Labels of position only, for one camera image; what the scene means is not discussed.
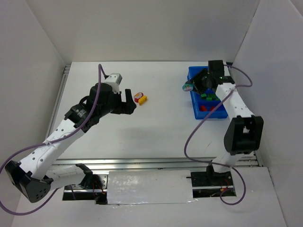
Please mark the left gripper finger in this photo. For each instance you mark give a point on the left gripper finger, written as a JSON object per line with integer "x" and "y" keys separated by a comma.
{"x": 128, "y": 96}
{"x": 129, "y": 109}

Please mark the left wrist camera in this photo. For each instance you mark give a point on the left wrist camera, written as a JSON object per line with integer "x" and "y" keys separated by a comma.
{"x": 113, "y": 79}

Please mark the teal printed round lego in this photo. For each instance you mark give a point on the teal printed round lego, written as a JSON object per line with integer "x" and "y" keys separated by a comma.
{"x": 188, "y": 86}

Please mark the yellow lego brick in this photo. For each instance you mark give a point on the yellow lego brick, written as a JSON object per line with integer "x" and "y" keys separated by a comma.
{"x": 142, "y": 100}

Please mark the small green lego brick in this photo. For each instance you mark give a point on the small green lego brick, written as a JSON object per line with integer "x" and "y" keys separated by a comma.
{"x": 203, "y": 96}

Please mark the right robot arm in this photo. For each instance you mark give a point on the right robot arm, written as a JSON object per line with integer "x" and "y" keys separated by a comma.
{"x": 243, "y": 135}

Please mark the white foil tape panel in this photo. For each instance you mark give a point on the white foil tape panel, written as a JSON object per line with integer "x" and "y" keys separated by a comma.
{"x": 149, "y": 187}

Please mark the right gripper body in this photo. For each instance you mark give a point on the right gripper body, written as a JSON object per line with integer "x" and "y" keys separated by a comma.
{"x": 200, "y": 78}

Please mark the aluminium front rail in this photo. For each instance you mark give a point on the aluminium front rail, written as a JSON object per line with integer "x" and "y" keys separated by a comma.
{"x": 126, "y": 164}

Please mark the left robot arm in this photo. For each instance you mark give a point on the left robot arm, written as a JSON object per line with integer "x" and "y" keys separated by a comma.
{"x": 34, "y": 175}

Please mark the red arch lego brick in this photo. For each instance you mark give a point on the red arch lego brick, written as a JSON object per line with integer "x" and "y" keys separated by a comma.
{"x": 203, "y": 108}

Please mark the red flower lego piece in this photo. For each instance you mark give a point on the red flower lego piece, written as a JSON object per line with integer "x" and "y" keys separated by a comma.
{"x": 138, "y": 96}

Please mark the blue divided plastic bin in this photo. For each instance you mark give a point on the blue divided plastic bin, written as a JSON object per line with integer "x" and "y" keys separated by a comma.
{"x": 203, "y": 104}

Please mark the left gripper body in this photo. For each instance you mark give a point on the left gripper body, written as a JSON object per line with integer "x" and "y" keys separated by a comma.
{"x": 121, "y": 104}

